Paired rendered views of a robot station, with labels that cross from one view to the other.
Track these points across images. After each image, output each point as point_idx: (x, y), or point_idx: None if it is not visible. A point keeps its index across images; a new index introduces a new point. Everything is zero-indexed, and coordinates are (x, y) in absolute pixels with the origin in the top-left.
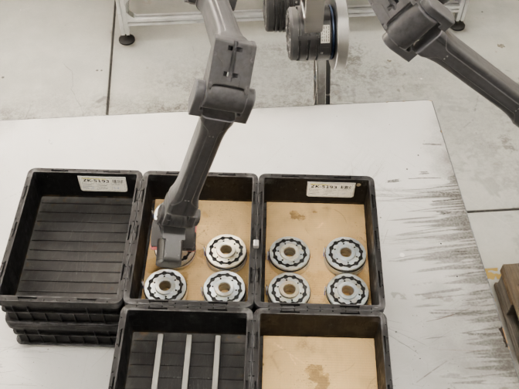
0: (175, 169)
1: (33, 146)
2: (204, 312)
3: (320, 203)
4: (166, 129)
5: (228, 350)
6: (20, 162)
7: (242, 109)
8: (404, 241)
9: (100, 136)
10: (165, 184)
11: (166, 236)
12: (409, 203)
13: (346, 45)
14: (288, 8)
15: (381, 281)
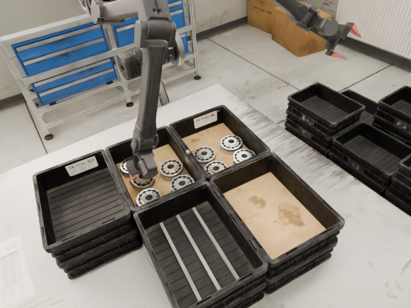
0: None
1: (25, 178)
2: (182, 194)
3: (202, 131)
4: (99, 140)
5: (203, 212)
6: (21, 189)
7: (171, 32)
8: None
9: (64, 158)
10: (119, 151)
11: (143, 156)
12: None
13: (181, 44)
14: None
15: (260, 140)
